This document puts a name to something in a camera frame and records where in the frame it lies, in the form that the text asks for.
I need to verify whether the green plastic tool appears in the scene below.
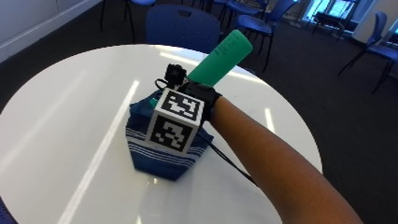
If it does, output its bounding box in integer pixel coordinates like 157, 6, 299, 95
149, 29, 254, 108

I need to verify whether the white marker cube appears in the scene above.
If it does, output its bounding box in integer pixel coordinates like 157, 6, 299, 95
144, 88, 208, 154

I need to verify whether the blue plastic chair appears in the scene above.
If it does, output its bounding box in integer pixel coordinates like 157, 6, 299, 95
218, 0, 271, 22
145, 3, 221, 54
337, 11, 398, 94
98, 0, 158, 43
234, 0, 298, 73
0, 196, 19, 224

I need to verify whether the blue white striped cloth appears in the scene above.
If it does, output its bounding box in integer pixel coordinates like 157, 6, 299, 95
124, 90, 216, 182

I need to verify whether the black glove palm camera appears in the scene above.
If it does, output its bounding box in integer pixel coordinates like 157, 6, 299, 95
154, 63, 189, 91

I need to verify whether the black glove cable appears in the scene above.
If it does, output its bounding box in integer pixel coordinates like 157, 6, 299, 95
198, 132, 257, 187

